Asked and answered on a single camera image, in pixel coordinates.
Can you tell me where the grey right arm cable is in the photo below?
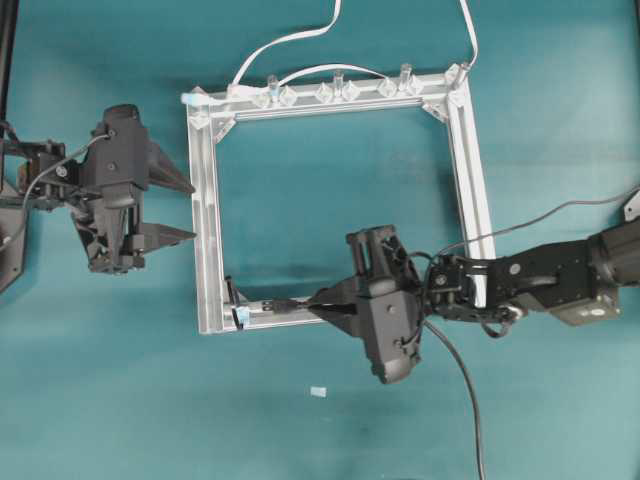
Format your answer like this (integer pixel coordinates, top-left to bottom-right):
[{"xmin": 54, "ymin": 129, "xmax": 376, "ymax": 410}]
[{"xmin": 430, "ymin": 185, "xmax": 640, "ymax": 261}]

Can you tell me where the black table edge rail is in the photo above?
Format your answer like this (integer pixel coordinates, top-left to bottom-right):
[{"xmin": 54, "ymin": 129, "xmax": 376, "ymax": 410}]
[{"xmin": 0, "ymin": 0, "xmax": 19, "ymax": 120}]

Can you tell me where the clear plastic post middle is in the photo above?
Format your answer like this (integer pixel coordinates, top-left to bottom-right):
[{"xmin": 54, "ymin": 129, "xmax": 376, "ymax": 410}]
[{"xmin": 332, "ymin": 70, "xmax": 344, "ymax": 102}]

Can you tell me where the black zip tie loop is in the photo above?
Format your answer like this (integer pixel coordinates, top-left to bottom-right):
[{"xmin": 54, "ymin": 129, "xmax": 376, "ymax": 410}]
[{"xmin": 225, "ymin": 276, "xmax": 248, "ymax": 331}]

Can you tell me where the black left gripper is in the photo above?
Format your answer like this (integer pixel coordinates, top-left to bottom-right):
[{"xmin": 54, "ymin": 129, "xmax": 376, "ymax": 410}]
[{"xmin": 72, "ymin": 104, "xmax": 196, "ymax": 274}]

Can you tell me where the clear plastic post left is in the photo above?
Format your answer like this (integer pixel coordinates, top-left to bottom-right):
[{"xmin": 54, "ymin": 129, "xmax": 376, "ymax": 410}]
[{"xmin": 267, "ymin": 75, "xmax": 280, "ymax": 107}]

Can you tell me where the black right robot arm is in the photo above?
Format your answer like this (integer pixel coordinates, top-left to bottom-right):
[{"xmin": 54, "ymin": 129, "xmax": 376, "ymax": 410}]
[{"xmin": 305, "ymin": 222, "xmax": 639, "ymax": 384}]

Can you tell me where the small blue clip on table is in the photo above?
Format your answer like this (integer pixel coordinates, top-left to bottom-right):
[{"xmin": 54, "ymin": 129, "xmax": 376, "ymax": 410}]
[{"xmin": 309, "ymin": 386, "xmax": 328, "ymax": 398}]

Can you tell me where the white flat cable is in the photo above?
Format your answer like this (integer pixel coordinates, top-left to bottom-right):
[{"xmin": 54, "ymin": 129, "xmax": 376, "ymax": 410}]
[{"xmin": 227, "ymin": 0, "xmax": 480, "ymax": 99}]

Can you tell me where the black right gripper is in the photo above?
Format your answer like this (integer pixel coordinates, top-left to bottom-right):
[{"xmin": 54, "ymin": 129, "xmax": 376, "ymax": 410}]
[{"xmin": 306, "ymin": 225, "xmax": 424, "ymax": 384}]

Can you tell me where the blue clip on frame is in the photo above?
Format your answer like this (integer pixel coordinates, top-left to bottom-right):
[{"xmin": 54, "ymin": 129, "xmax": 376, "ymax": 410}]
[{"xmin": 232, "ymin": 306, "xmax": 251, "ymax": 329}]

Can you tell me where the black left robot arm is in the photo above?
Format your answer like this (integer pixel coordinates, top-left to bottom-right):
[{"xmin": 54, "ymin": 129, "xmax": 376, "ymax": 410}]
[{"xmin": 1, "ymin": 104, "xmax": 196, "ymax": 289}]

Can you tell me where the square aluminium extrusion frame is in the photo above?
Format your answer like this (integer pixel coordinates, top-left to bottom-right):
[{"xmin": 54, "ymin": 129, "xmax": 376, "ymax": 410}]
[{"xmin": 181, "ymin": 64, "xmax": 496, "ymax": 335}]

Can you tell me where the clear plastic post right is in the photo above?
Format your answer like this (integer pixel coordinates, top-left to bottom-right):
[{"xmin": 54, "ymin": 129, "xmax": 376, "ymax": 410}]
[{"xmin": 397, "ymin": 63, "xmax": 412, "ymax": 94}]

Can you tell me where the clear plastic post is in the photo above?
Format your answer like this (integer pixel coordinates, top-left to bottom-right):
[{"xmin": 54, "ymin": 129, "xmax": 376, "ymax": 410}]
[
  {"xmin": 267, "ymin": 75, "xmax": 280, "ymax": 107},
  {"xmin": 332, "ymin": 70, "xmax": 344, "ymax": 102},
  {"xmin": 397, "ymin": 63, "xmax": 412, "ymax": 94}
]

